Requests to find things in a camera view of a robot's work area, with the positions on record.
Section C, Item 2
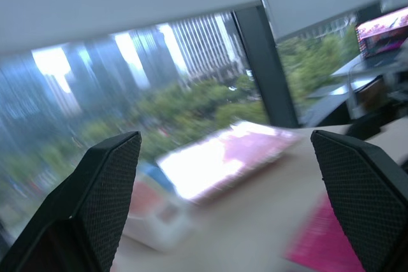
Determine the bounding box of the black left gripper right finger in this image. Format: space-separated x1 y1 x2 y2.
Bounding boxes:
310 129 408 272

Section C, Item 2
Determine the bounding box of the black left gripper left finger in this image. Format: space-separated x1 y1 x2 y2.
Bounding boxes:
0 131 142 272

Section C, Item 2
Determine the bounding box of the pink and white book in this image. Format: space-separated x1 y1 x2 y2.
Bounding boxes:
155 121 305 203

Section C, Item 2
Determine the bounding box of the dark desk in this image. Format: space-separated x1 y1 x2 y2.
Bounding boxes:
299 52 408 128

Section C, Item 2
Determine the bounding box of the white box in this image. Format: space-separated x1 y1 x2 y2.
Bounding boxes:
122 203 195 252

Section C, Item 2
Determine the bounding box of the dark window frame post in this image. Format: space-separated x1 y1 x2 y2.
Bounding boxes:
232 0 300 129

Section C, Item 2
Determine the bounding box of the magenta sheet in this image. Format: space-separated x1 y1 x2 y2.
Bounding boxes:
285 194 367 272

